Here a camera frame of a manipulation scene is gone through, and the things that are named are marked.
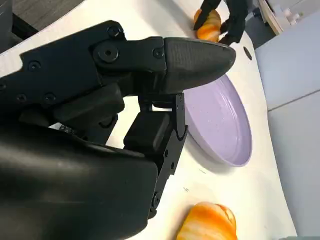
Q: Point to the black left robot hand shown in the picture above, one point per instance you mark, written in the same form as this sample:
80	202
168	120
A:
237	15

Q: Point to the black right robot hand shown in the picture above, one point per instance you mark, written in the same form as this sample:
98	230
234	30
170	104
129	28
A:
75	175

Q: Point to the orange and white toy bread roll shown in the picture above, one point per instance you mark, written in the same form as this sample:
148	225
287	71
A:
207	222
211	27

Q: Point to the light wooden desk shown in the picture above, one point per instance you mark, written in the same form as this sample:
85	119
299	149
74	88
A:
277	15

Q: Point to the lilac plate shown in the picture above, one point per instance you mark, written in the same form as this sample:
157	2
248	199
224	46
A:
217	125

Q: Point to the grey partition panel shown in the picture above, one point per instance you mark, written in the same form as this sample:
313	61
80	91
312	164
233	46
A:
295	137

